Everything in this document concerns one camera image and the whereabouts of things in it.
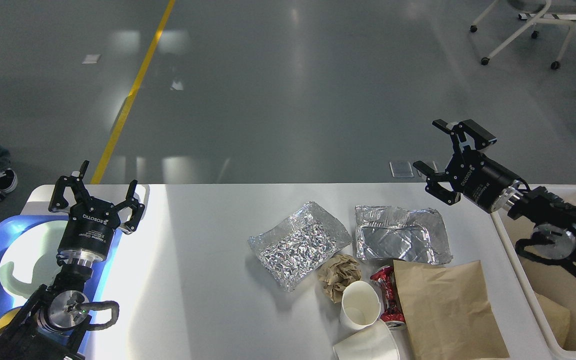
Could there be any white paper cup lying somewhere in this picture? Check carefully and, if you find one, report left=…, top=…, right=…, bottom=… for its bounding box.
left=333, top=320, right=401, bottom=360

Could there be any flattened foil tray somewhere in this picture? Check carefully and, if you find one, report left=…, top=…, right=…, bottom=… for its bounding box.
left=354, top=205, right=454, bottom=265

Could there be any crushed red soda can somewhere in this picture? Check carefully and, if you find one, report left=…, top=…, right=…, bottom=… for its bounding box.
left=369, top=265, right=407, bottom=330

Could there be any white paper cup upright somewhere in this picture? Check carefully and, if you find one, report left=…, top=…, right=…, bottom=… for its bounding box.
left=339, top=280, right=382, bottom=331

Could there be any crumpled foil sheet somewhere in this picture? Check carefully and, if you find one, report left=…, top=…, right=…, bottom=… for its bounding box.
left=247, top=201, right=352, bottom=292

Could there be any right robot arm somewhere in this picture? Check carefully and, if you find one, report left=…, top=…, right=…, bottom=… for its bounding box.
left=413, top=119, right=576, bottom=278

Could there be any dark grey mug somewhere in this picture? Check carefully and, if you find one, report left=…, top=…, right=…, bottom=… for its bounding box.
left=0, top=306, right=22, bottom=335

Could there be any floor outlet cover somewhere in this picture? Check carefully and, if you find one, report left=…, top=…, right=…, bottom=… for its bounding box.
left=421, top=159, right=441, bottom=173
left=390, top=161, right=415, bottom=179

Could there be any crumpled brown paper ball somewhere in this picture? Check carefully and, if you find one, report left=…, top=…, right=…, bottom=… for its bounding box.
left=317, top=254, right=362, bottom=304

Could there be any floor outlet cover left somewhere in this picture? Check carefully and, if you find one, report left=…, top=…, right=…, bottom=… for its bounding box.
left=390, top=161, right=415, bottom=179

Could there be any floor outlet cover right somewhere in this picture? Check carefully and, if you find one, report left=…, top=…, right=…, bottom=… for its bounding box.
left=421, top=159, right=441, bottom=173

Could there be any brown paper bag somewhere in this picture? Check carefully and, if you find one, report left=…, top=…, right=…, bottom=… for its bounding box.
left=393, top=260, right=510, bottom=360

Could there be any white office chair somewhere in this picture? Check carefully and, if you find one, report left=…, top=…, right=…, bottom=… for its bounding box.
left=479, top=0, right=576, bottom=71

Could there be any beige waste bin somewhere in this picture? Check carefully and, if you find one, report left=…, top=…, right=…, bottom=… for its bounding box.
left=490, top=210, right=576, bottom=360

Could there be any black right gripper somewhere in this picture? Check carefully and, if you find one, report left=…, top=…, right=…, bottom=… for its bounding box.
left=413, top=119, right=521, bottom=214

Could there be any brown paper in bin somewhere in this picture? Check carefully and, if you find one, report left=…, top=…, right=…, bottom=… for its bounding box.
left=534, top=292, right=571, bottom=349

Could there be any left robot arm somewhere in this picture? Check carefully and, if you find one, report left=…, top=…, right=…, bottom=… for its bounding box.
left=0, top=161, right=146, bottom=360

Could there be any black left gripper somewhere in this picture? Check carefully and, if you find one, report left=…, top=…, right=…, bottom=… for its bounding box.
left=48, top=160, right=145, bottom=265

